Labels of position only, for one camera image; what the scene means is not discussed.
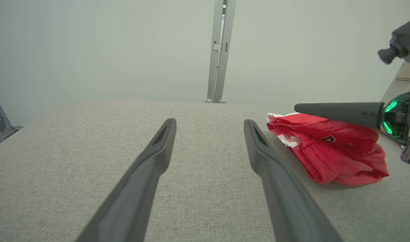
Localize grey metal partition post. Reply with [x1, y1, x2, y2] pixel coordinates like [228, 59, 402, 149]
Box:
[205, 0, 237, 104]

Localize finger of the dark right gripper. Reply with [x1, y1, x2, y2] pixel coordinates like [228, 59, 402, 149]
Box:
[294, 102, 384, 130]

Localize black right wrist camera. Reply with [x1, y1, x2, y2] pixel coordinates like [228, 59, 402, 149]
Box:
[377, 15, 410, 65]

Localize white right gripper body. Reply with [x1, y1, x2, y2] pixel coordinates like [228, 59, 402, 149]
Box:
[381, 50, 410, 165]

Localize red shorts with white tags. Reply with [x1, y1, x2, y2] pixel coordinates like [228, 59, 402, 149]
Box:
[266, 113, 379, 150]

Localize red white basketball jersey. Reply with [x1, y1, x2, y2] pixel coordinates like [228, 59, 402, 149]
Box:
[286, 133, 390, 186]

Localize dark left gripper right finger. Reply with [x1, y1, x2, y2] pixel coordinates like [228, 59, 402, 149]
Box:
[244, 119, 343, 242]

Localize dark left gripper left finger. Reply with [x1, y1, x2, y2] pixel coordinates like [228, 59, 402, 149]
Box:
[76, 118, 177, 242]

